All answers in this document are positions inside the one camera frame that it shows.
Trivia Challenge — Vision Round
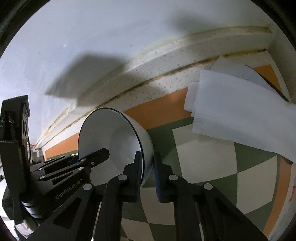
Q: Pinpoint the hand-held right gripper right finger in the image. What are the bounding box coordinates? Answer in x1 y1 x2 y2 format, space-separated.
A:
154 152 269 241

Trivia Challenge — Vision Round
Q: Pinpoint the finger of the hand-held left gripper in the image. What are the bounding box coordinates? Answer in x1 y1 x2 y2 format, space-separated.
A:
30 155 79 173
38 148 110 189

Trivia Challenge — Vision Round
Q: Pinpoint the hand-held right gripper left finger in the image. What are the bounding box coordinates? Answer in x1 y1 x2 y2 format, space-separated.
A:
28 152 144 241

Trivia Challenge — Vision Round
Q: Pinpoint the white bowl with dark rim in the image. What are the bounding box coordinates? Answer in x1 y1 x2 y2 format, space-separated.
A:
78 108 154 188

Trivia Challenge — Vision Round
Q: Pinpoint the green checkered table mat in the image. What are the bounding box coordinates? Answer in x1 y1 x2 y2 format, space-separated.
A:
45 50 296 241

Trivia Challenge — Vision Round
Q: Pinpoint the white folded cloth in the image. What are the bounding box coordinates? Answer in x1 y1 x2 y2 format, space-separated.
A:
184 56 296 165

